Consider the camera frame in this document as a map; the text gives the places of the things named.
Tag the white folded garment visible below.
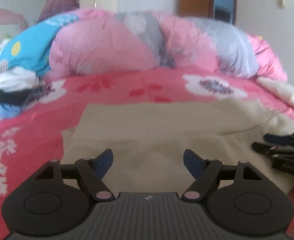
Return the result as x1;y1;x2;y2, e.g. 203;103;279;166
256;77;294;108

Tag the blue pillow with stripes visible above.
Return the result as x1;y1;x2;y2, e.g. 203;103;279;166
0;14;80;77

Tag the beige zip hoodie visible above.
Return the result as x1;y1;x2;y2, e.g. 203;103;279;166
62;99;294;194

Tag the pink white headboard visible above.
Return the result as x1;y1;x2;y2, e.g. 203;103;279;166
0;9;27;44

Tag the pink grey floral duvet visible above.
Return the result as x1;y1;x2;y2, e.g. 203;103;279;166
44;9;288;81

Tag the pile of mixed clothes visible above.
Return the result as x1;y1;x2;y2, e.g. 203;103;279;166
0;38;51;121

